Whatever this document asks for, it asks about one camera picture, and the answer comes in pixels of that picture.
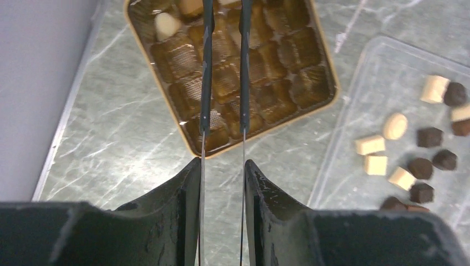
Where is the aluminium frame rail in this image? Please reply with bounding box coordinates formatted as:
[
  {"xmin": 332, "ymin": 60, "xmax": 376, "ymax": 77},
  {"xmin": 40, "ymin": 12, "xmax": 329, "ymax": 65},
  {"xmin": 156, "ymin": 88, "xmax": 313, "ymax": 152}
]
[{"xmin": 31, "ymin": 1, "xmax": 110, "ymax": 202}]

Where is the dark chocolate right lower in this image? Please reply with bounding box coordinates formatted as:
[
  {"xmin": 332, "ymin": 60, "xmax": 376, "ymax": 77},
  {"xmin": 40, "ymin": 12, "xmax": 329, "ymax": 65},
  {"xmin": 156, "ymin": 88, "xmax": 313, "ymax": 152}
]
[{"xmin": 410, "ymin": 183, "xmax": 435, "ymax": 203}]

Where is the white oval chocolate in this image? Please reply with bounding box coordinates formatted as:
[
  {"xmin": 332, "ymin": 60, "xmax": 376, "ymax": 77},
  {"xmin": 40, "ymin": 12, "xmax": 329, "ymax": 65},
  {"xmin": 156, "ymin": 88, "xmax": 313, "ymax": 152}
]
[{"xmin": 383, "ymin": 113, "xmax": 408, "ymax": 140}]

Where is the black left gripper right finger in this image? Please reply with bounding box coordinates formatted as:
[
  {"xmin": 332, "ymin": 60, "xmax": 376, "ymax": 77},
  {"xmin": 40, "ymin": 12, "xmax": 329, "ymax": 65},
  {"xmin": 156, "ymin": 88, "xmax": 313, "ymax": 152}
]
[{"xmin": 244, "ymin": 160, "xmax": 468, "ymax": 265}]

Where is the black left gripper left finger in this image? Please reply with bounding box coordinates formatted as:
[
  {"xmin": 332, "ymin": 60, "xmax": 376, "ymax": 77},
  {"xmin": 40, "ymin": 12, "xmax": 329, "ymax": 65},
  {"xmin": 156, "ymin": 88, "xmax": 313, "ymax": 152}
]
[{"xmin": 1, "ymin": 158, "xmax": 201, "ymax": 265}]

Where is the brown rectangular chocolate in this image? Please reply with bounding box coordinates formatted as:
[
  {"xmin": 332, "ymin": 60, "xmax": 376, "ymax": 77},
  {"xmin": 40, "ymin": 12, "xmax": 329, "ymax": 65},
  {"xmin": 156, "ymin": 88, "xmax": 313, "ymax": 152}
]
[{"xmin": 405, "ymin": 204, "xmax": 430, "ymax": 212}]

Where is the dark round chocolate lower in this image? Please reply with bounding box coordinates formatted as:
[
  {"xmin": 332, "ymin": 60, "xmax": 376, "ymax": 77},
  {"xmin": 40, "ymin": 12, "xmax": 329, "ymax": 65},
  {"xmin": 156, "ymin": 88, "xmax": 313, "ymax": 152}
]
[{"xmin": 380, "ymin": 196, "xmax": 407, "ymax": 211}]

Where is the dark chocolate centre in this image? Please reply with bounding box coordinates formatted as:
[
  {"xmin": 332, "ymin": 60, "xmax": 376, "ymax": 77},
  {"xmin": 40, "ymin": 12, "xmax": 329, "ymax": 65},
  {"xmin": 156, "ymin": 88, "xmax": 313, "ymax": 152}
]
[{"xmin": 407, "ymin": 157, "xmax": 433, "ymax": 180}]

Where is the white cube chocolate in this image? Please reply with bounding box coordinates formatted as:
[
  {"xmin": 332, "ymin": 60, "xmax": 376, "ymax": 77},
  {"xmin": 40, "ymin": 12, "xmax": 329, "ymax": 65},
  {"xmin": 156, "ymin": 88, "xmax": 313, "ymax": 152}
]
[
  {"xmin": 364, "ymin": 155, "xmax": 388, "ymax": 176},
  {"xmin": 388, "ymin": 167, "xmax": 417, "ymax": 191},
  {"xmin": 355, "ymin": 135, "xmax": 386, "ymax": 155}
]

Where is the gold chocolate tin box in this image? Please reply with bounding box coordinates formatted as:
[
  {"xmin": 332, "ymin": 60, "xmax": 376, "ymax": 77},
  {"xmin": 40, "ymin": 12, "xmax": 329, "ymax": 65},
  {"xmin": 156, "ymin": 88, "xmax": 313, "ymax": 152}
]
[{"xmin": 124, "ymin": 1, "xmax": 339, "ymax": 157}]

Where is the dark chocolate upper middle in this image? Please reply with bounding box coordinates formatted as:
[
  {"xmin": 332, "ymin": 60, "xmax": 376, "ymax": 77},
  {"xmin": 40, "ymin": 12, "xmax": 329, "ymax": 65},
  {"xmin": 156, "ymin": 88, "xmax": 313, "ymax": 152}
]
[{"xmin": 417, "ymin": 127, "xmax": 443, "ymax": 148}]

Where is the white heart chocolate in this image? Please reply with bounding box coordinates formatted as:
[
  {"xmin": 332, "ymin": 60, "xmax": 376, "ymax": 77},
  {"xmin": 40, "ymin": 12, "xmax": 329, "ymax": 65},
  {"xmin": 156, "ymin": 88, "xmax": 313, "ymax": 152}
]
[{"xmin": 154, "ymin": 13, "xmax": 182, "ymax": 41}]

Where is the dark chocolate top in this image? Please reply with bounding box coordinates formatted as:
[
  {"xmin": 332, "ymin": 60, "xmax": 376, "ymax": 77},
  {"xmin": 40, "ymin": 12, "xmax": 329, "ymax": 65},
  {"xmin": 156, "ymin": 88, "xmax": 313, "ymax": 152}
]
[{"xmin": 443, "ymin": 82, "xmax": 467, "ymax": 107}]

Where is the dark heart chocolate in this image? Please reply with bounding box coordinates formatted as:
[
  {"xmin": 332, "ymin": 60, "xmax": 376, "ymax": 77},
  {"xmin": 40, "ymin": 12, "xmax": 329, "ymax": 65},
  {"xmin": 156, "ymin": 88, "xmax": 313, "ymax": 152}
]
[{"xmin": 432, "ymin": 149, "xmax": 457, "ymax": 171}]

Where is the clear plastic tray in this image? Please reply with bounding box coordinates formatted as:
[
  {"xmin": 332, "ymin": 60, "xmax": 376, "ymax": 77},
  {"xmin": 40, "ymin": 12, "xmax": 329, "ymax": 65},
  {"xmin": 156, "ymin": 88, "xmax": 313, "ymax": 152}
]
[{"xmin": 307, "ymin": 37, "xmax": 469, "ymax": 251}]

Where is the brown chocolate top right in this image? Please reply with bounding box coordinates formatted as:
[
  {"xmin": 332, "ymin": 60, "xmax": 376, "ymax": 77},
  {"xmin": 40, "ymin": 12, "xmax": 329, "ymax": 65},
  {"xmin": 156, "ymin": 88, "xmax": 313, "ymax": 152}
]
[{"xmin": 451, "ymin": 104, "xmax": 469, "ymax": 136}]

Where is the white square chocolate top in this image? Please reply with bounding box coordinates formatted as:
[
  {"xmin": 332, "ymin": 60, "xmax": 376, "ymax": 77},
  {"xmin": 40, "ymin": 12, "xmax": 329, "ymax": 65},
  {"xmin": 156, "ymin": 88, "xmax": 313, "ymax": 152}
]
[{"xmin": 420, "ymin": 75, "xmax": 450, "ymax": 104}]

